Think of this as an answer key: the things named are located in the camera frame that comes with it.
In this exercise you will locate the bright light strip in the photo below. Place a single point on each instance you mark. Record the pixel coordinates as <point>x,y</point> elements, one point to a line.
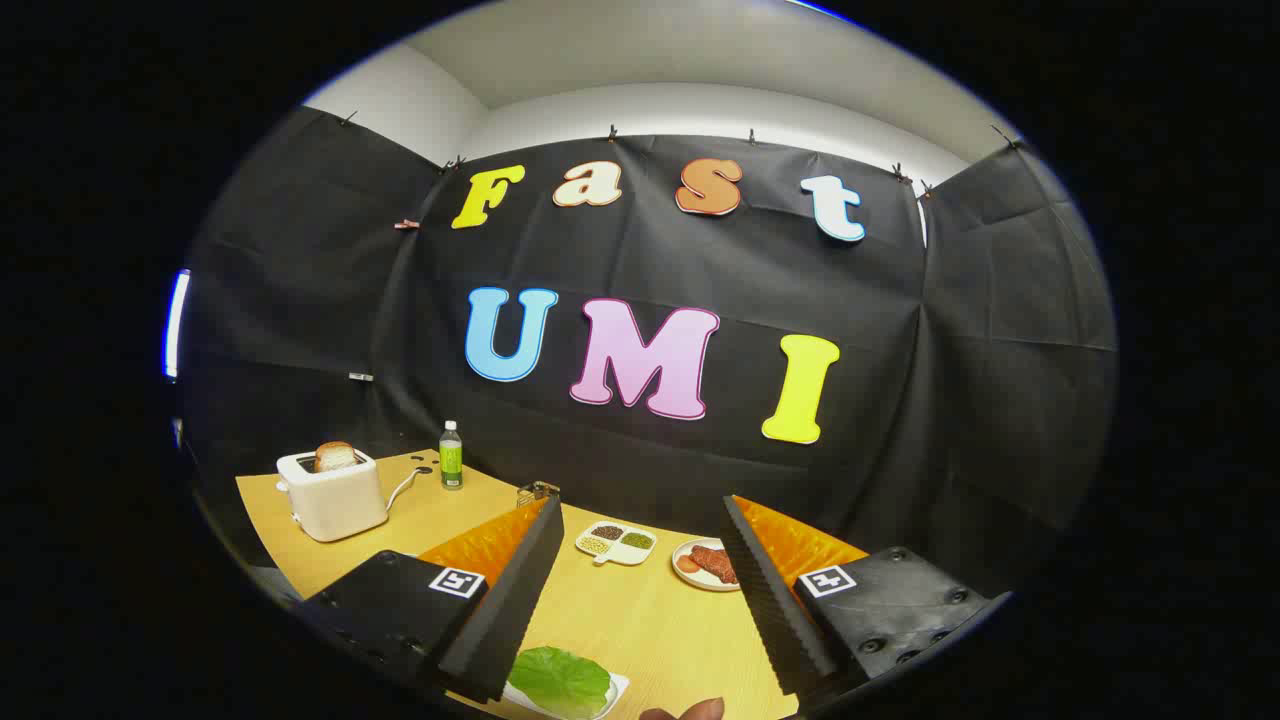
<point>175,325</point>

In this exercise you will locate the green beans portion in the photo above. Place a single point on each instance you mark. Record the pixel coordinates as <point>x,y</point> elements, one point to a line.
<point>637,540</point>

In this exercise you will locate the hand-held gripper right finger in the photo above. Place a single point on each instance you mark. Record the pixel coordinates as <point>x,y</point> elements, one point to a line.
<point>770,600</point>

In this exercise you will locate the white bread slice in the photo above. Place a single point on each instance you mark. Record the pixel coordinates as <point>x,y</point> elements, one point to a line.
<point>335,457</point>

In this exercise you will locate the yellow beans portion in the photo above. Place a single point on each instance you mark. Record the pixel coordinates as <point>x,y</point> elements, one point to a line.
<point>594,545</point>

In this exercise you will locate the green label water bottle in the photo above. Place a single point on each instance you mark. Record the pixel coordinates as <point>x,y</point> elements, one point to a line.
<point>451,460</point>

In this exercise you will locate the dark beans portion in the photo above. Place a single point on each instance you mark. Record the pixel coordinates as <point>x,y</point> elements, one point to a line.
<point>607,532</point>

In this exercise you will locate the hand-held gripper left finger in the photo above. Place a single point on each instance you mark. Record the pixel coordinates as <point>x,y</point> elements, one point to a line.
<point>510,610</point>

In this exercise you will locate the black backdrop cloth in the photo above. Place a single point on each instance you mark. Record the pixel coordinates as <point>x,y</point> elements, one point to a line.
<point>640,260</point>

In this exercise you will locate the green lettuce leaf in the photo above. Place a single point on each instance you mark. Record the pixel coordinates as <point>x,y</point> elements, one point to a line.
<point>560,682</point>

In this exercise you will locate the white square plate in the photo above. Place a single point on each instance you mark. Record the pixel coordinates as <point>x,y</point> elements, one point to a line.
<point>620,685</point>

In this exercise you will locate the red meat slices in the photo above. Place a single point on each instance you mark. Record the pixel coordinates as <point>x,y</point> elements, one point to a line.
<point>712,562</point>

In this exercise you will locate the white toaster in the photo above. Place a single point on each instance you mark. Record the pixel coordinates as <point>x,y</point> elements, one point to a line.
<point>335,505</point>

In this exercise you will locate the white divided dish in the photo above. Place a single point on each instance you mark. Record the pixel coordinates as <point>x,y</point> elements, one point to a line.
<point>617,551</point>

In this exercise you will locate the white oval meat plate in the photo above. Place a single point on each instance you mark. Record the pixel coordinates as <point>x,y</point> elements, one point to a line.
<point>700,584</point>

